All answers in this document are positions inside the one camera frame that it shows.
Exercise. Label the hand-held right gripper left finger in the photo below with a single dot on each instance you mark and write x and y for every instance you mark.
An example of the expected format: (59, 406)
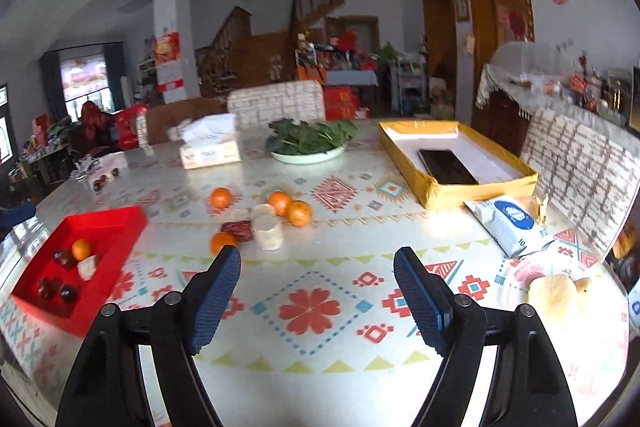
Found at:
(220, 297)

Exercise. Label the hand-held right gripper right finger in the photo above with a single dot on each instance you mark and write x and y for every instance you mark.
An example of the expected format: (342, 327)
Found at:
(420, 302)

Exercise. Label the red plastic tray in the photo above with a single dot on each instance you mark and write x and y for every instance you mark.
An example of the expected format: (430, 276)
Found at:
(115, 232)

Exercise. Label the rice cake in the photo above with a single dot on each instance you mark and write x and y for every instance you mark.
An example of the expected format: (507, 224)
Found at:
(269, 233)
(262, 210)
(87, 268)

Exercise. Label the orange mandarin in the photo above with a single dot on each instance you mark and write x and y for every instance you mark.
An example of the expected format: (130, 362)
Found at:
(279, 203)
(220, 198)
(222, 243)
(299, 213)
(82, 250)

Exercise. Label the wrinkled red date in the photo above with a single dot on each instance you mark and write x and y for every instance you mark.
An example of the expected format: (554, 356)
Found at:
(63, 257)
(237, 230)
(48, 288)

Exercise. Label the patterned tablecloth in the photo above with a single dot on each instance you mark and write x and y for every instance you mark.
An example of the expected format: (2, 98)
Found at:
(320, 257)

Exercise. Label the gold cardboard box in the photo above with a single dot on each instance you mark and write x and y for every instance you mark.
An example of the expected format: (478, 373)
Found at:
(440, 194)

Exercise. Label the white and blue packet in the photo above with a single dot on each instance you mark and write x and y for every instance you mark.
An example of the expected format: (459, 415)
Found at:
(515, 222)

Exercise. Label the pale round bun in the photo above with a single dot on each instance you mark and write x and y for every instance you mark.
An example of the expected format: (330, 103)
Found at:
(552, 298)

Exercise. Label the black phone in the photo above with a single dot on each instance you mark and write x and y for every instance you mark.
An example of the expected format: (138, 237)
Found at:
(447, 167)

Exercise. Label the white tissue pack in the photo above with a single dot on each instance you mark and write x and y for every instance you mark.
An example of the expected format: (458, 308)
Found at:
(210, 152)

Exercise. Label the small yellow clip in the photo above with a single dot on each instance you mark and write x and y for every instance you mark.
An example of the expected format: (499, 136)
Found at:
(542, 208)

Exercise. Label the white oval plate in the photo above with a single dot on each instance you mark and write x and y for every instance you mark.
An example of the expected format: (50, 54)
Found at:
(307, 157)

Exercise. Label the brown chair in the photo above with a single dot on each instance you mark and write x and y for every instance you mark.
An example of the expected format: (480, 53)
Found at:
(175, 119)

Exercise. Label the green spinach leaves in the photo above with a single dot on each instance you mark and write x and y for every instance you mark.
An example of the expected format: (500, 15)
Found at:
(310, 134)

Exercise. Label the red gift bag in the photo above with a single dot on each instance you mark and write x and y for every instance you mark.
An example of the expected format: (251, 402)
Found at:
(130, 124)

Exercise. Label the patterned chair cover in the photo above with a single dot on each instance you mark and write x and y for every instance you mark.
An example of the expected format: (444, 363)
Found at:
(277, 104)
(580, 167)

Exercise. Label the stack of red boxes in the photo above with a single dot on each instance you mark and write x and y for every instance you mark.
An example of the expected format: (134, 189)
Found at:
(345, 102)

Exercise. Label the white shelf rack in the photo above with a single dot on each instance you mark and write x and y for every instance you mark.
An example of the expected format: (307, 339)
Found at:
(410, 84)

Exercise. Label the white lace cloth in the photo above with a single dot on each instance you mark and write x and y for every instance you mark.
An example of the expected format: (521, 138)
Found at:
(492, 84)

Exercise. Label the table with blue checked cloth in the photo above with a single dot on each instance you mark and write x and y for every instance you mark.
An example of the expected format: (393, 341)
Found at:
(352, 78)

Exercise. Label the red pillar poster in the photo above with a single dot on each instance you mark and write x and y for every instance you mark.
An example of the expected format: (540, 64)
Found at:
(167, 57)

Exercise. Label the wooden staircase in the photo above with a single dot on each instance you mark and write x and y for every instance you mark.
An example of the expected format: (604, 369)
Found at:
(270, 52)

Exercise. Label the mesh food cover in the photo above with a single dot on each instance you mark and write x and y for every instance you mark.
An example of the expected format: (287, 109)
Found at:
(530, 59)

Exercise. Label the framed wall picture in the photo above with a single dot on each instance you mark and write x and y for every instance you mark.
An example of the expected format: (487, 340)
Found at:
(462, 4)

